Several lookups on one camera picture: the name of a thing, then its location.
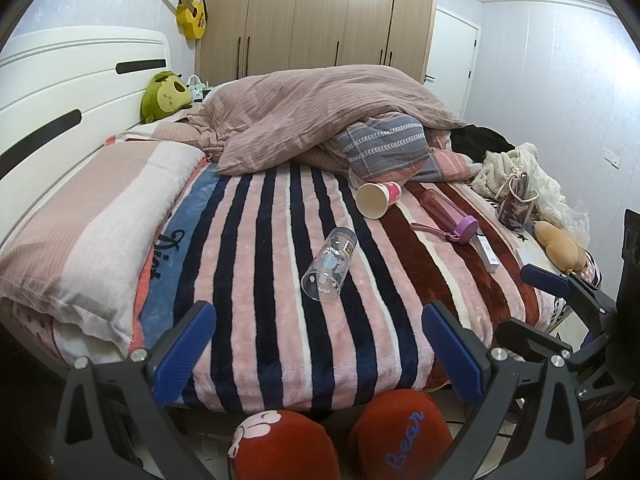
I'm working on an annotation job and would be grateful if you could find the yellow ukulele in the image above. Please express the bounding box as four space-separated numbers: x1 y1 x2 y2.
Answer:
148 0 207 41

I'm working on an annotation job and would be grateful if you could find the white pink paper cup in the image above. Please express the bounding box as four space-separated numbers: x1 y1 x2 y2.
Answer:
356 181 403 219

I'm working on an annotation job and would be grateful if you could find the white door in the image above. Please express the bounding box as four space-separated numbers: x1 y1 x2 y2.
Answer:
424 5 484 122

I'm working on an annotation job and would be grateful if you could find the small white green object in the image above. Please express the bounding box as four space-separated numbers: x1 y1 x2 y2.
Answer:
185 74 210 100

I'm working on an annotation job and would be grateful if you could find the red slipper with blue lettering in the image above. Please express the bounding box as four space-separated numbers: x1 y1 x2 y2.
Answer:
348 389 455 480

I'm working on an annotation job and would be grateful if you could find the dark patterned mug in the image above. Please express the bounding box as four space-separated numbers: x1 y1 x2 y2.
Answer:
496 172 540 231

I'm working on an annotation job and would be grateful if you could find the clear plastic bag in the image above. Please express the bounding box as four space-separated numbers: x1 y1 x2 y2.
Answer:
534 187 592 251

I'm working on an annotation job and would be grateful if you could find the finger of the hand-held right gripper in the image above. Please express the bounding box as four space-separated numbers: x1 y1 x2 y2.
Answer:
494 316 568 362
520 264 621 342

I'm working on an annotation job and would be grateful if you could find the pink bottle with purple lid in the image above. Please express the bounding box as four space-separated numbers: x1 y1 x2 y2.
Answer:
410 188 481 244

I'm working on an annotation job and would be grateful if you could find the cream knitted cloth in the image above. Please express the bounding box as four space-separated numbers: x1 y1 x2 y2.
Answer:
470 142 557 202

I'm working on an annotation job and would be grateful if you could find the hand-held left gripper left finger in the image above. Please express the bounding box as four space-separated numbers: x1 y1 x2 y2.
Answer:
52 301 217 480

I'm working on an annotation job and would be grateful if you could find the red patterned cloth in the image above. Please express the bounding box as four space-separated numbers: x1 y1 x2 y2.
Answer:
582 395 640 467

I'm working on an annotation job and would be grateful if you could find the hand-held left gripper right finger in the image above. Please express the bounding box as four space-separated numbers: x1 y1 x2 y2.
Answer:
421 301 587 480

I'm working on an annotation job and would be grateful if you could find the pink patterned cloth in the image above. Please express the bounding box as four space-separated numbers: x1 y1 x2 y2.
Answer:
410 145 482 183

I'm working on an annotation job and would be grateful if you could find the tan plush toy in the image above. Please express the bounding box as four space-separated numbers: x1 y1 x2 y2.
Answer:
533 220 588 274

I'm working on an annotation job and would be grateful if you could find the grey blue patterned pillow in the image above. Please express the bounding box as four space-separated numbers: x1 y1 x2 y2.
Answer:
334 115 432 187

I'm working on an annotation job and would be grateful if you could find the pink striped duvet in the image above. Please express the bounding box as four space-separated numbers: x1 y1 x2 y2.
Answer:
187 64 469 177

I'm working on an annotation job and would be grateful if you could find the white bed headboard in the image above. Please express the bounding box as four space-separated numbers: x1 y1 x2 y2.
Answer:
0 26 172 246

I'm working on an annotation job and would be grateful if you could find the red slipper with cartoon print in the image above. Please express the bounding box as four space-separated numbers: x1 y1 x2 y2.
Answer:
227 409 341 480

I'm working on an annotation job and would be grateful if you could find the clear glass cup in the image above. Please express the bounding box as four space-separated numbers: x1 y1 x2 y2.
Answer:
301 227 358 304

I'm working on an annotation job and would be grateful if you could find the black clothing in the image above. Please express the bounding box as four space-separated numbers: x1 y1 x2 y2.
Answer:
450 125 516 164

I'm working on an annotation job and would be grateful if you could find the wooden wardrobe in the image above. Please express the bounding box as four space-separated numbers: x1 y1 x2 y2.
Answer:
194 0 442 85

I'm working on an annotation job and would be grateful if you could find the pink white pillow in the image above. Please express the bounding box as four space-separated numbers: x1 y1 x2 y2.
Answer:
0 140 209 357

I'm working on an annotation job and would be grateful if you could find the striped fleece blanket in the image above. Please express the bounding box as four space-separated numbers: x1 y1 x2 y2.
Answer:
129 160 601 413

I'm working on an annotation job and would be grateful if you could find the green plush toy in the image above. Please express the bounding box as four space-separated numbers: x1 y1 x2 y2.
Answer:
140 71 193 124

